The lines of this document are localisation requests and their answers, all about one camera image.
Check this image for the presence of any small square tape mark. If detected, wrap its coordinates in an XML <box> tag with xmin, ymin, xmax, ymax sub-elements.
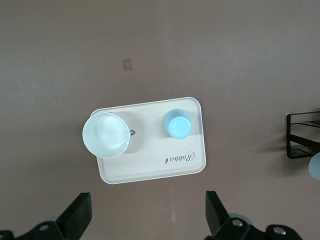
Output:
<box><xmin>121</xmin><ymin>58</ymin><xmax>133</xmax><ymax>72</ymax></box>

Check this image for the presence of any white ceramic bowl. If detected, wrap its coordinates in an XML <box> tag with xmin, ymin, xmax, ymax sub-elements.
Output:
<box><xmin>81</xmin><ymin>112</ymin><xmax>132</xmax><ymax>159</ymax></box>

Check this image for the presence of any black wire cup rack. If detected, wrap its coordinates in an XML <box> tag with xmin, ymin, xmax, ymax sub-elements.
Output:
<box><xmin>285</xmin><ymin>109</ymin><xmax>320</xmax><ymax>160</ymax></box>

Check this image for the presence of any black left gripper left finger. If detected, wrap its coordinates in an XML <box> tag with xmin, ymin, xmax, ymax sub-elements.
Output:
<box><xmin>56</xmin><ymin>192</ymin><xmax>92</xmax><ymax>240</ymax></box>

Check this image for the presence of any light blue plastic cup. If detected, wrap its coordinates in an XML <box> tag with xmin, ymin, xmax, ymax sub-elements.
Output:
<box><xmin>163</xmin><ymin>108</ymin><xmax>193</xmax><ymax>140</ymax></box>

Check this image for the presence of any beige rectangular Rabbit tray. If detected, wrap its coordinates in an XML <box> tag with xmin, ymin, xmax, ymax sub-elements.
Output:
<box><xmin>89</xmin><ymin>96</ymin><xmax>207</xmax><ymax>186</ymax></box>

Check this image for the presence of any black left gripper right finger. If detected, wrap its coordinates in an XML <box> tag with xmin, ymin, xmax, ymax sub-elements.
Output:
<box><xmin>205</xmin><ymin>190</ymin><xmax>230</xmax><ymax>236</ymax></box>

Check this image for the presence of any grey plastic cup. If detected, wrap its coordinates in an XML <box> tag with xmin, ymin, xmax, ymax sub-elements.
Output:
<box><xmin>308</xmin><ymin>152</ymin><xmax>320</xmax><ymax>181</ymax></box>

